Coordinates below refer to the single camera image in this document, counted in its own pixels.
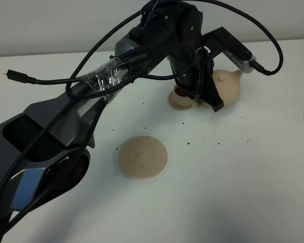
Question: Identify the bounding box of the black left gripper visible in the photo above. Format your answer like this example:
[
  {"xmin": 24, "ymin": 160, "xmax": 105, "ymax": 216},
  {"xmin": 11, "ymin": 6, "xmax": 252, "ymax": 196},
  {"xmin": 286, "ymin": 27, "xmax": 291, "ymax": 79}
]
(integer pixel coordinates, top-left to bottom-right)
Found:
[{"xmin": 167, "ymin": 45, "xmax": 223, "ymax": 112}]

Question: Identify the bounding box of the beige clay teapot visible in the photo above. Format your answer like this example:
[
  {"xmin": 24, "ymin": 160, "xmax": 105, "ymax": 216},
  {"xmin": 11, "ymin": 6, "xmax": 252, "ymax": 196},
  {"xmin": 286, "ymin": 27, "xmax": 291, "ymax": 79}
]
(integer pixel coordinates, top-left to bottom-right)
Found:
[{"xmin": 212, "ymin": 70, "xmax": 243, "ymax": 109}]

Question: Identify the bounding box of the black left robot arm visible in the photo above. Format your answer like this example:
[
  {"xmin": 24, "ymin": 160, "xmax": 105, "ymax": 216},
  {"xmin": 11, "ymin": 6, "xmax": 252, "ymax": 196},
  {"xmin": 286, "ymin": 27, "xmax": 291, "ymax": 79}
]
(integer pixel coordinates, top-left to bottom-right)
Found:
[{"xmin": 0, "ymin": 1, "xmax": 224, "ymax": 241}]

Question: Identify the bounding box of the beige teapot saucer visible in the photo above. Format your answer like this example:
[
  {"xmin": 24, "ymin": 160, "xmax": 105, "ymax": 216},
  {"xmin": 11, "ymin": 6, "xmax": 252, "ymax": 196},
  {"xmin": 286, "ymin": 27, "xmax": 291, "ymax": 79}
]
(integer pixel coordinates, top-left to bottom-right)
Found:
[{"xmin": 119, "ymin": 136, "xmax": 168, "ymax": 179}]

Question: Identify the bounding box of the left beige teacup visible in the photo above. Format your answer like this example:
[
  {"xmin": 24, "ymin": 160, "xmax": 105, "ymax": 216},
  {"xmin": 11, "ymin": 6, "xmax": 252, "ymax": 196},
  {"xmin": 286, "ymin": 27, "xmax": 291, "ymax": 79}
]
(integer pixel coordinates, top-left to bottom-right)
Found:
[{"xmin": 173, "ymin": 86, "xmax": 192, "ymax": 107}]

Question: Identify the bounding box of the left beige cup saucer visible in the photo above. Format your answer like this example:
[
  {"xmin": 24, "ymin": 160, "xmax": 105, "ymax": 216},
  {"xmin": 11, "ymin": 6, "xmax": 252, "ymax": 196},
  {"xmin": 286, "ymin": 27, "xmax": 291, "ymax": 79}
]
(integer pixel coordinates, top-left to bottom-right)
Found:
[{"xmin": 168, "ymin": 91, "xmax": 209, "ymax": 111}]

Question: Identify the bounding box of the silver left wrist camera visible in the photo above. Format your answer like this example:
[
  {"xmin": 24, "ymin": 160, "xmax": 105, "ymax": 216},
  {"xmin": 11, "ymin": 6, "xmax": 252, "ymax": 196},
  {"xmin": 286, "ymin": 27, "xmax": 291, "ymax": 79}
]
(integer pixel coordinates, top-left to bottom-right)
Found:
[{"xmin": 223, "ymin": 49, "xmax": 256, "ymax": 73}]

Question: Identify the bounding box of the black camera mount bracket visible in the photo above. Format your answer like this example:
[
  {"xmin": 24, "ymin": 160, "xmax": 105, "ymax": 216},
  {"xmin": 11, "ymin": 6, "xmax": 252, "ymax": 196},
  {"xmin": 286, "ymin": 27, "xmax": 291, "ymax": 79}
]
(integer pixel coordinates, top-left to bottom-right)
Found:
[{"xmin": 201, "ymin": 27, "xmax": 253, "ymax": 62}]

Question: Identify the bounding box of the black braided camera cable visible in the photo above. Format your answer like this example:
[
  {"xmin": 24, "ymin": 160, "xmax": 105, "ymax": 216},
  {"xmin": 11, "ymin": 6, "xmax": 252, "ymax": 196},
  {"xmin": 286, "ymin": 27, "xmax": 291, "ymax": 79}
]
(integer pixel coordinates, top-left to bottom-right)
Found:
[{"xmin": 0, "ymin": 0, "xmax": 285, "ymax": 228}]

